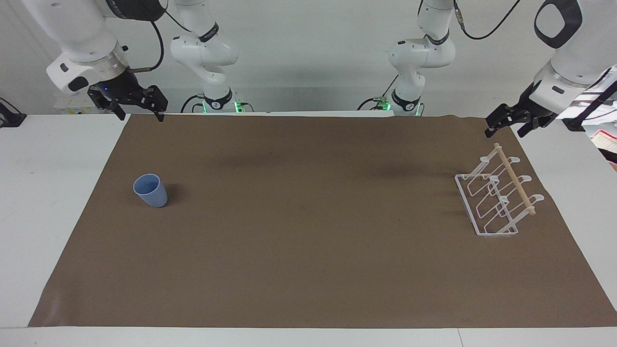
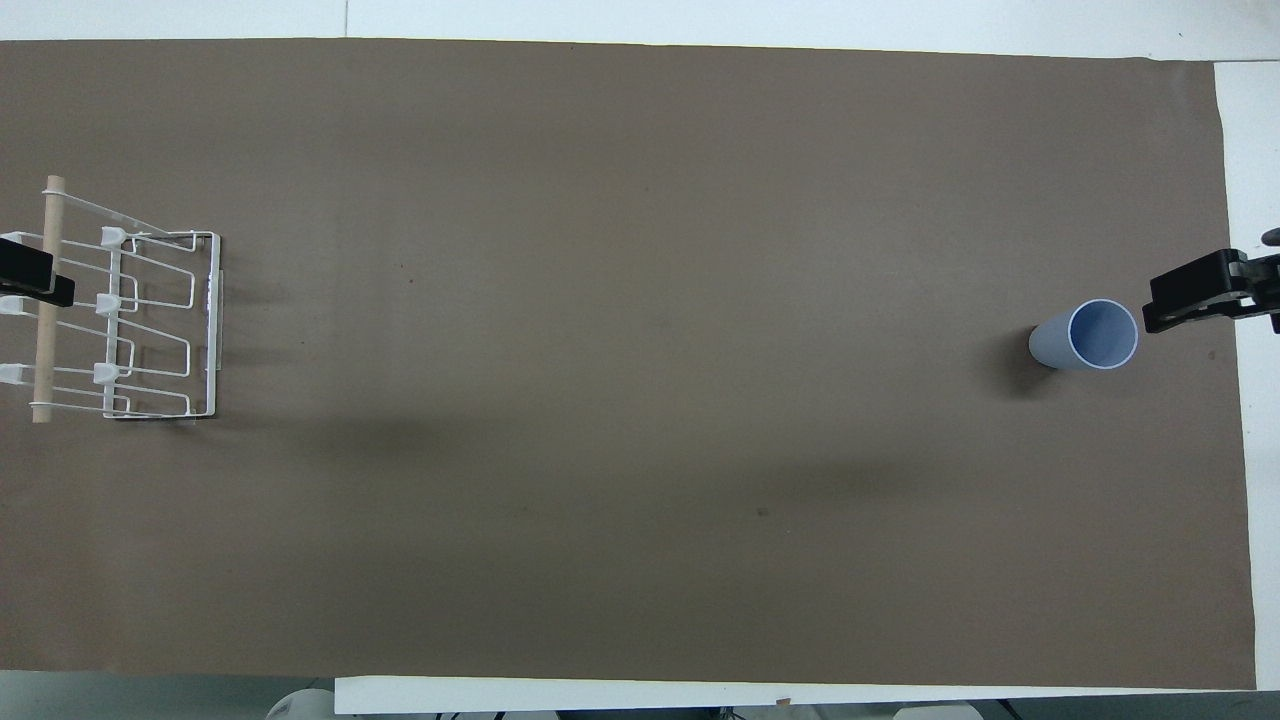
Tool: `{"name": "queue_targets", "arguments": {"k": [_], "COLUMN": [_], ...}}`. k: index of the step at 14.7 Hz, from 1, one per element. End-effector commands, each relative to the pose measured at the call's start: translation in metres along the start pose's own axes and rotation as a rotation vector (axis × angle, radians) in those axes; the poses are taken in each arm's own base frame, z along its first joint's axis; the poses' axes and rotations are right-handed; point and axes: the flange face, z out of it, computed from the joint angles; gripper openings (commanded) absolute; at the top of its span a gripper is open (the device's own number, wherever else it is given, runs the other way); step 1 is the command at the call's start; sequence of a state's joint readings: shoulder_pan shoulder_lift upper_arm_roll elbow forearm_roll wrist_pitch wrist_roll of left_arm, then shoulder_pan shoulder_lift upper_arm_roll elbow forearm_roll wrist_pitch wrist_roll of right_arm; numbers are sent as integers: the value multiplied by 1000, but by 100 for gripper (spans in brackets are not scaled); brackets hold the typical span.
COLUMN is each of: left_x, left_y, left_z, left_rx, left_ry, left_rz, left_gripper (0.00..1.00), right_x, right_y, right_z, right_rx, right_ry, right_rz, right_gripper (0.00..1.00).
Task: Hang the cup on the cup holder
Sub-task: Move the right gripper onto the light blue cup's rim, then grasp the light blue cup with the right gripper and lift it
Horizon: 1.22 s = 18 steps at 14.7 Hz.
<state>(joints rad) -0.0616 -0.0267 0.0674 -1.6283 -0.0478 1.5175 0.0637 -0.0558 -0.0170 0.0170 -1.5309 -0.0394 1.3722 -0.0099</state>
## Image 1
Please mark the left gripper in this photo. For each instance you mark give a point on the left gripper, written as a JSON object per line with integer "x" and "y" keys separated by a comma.
{"x": 534, "y": 112}

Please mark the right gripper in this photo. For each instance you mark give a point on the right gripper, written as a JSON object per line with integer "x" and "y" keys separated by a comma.
{"x": 120, "y": 86}

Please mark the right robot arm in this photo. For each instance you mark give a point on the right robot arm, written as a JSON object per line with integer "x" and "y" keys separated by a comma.
{"x": 82, "y": 29}

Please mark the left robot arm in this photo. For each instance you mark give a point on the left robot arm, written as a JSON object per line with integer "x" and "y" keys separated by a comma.
{"x": 422, "y": 53}

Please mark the blue plastic cup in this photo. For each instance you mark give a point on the blue plastic cup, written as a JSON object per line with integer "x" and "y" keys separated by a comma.
{"x": 152, "y": 192}

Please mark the black stand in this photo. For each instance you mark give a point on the black stand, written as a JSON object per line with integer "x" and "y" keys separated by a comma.
{"x": 590, "y": 110}
{"x": 10, "y": 117}

